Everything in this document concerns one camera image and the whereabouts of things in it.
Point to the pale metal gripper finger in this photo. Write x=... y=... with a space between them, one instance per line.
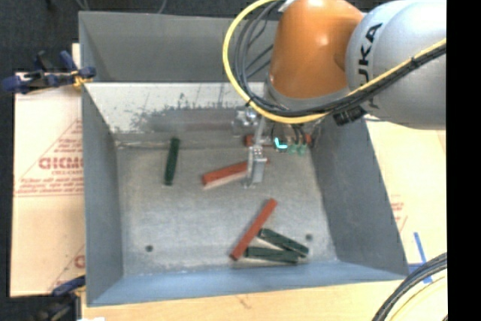
x=251 y=169
x=260 y=169

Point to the red-brown flat block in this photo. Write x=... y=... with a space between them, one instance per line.
x=255 y=228
x=223 y=174

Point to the grey metal bin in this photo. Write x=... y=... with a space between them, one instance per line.
x=195 y=221

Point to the black cylinder on white bracket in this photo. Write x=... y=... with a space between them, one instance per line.
x=349 y=115

